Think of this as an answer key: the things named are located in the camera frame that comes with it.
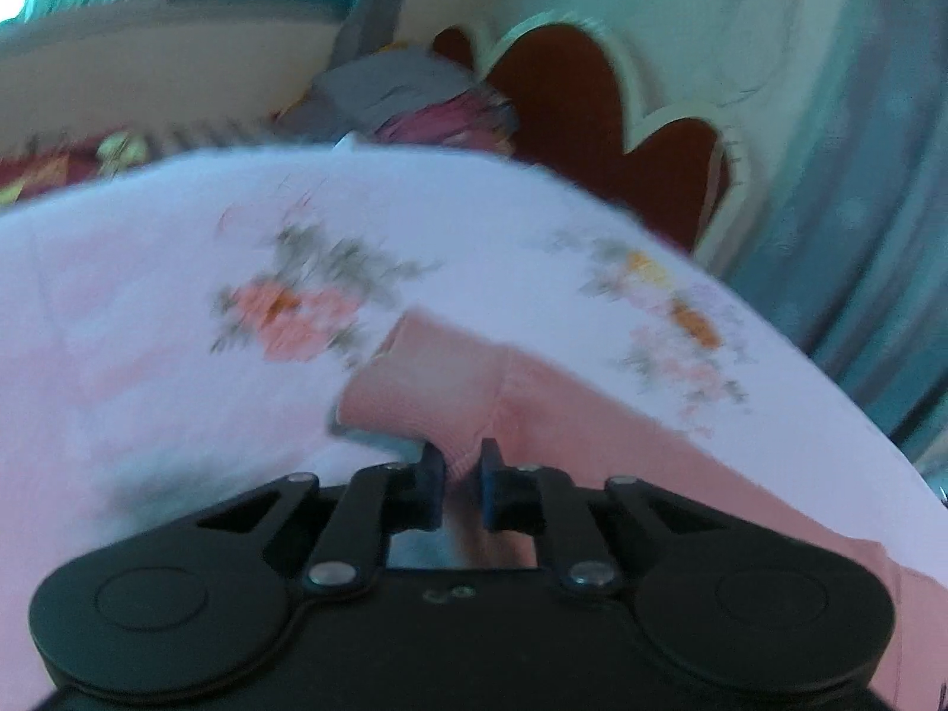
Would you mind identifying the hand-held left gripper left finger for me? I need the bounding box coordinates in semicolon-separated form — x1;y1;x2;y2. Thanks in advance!
196;443;447;600

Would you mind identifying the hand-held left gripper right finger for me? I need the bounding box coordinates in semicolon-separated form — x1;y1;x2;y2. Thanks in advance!
480;437;733;600

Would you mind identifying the pink small garment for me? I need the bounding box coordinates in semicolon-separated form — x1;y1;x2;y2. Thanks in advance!
327;311;948;711

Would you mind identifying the pile of clothes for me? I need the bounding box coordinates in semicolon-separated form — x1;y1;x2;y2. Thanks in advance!
276;44;521;158

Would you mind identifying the floral bedsheet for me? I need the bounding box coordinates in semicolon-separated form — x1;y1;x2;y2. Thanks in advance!
0;144;948;711

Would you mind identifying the cream scalloped red headboard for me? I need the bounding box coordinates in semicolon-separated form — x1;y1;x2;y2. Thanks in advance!
431;11;754;269

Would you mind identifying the blue curtain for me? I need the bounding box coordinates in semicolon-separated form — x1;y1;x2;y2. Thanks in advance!
711;0;948;464

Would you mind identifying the red patterned blanket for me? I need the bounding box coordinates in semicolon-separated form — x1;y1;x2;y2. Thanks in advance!
0;126;283;204

